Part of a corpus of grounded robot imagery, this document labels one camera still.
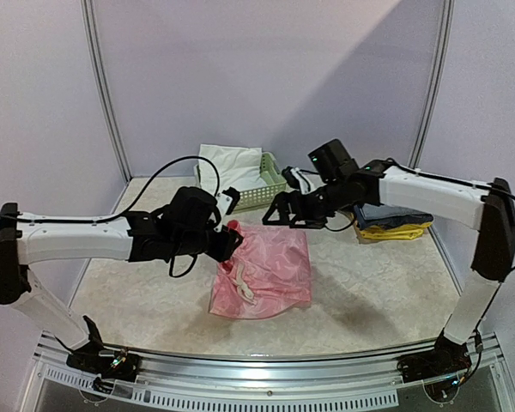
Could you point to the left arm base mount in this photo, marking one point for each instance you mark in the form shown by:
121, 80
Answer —
107, 365

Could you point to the left aluminium frame post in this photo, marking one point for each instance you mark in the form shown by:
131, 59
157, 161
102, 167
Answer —
103, 90

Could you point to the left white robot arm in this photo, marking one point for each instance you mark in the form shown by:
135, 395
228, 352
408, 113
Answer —
190, 225

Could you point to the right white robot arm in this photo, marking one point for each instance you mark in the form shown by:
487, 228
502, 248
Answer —
488, 208

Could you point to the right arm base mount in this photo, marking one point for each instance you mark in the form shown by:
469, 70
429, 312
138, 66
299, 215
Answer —
444, 369

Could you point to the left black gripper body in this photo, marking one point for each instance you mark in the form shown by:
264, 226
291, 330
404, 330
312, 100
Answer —
221, 251

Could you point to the grey blue folded garment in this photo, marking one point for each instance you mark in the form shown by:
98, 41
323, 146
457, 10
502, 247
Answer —
383, 207

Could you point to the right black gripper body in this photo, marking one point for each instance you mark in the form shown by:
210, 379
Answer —
292, 209

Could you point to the yellow folded garment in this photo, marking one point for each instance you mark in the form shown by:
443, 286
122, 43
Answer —
404, 232

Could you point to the navy folded garment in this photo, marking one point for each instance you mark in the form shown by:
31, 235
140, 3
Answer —
389, 218

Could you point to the aluminium frame post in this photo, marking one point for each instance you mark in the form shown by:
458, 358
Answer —
439, 58
103, 90

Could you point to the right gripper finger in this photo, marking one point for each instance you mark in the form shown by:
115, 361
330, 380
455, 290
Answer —
292, 223
280, 210

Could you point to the green plastic basket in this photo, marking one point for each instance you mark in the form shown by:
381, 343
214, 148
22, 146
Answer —
208, 179

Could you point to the right aluminium frame post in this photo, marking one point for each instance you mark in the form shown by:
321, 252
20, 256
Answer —
439, 58

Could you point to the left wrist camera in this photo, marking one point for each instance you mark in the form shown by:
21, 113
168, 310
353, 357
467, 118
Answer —
226, 201

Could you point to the pink patterned shorts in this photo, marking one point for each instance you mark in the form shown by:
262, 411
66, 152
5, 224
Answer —
268, 274

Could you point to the white cloth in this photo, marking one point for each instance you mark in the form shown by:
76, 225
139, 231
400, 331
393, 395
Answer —
237, 167

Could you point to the front aluminium rail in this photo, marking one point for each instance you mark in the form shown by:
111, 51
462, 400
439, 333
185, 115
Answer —
362, 381

